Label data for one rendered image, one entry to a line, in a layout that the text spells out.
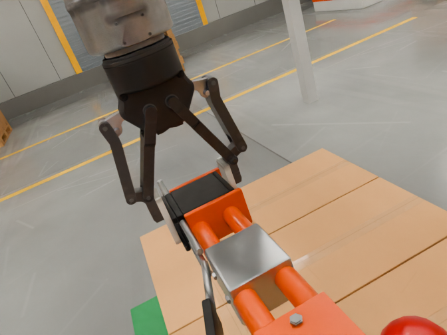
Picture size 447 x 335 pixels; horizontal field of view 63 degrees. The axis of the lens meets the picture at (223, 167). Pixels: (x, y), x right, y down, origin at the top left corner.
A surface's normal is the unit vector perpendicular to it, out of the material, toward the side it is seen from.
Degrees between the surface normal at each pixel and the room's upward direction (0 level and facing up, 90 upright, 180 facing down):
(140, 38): 90
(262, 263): 2
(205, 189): 2
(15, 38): 90
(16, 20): 90
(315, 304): 2
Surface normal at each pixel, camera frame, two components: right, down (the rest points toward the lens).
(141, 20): 0.35, 0.34
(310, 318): -0.31, -0.85
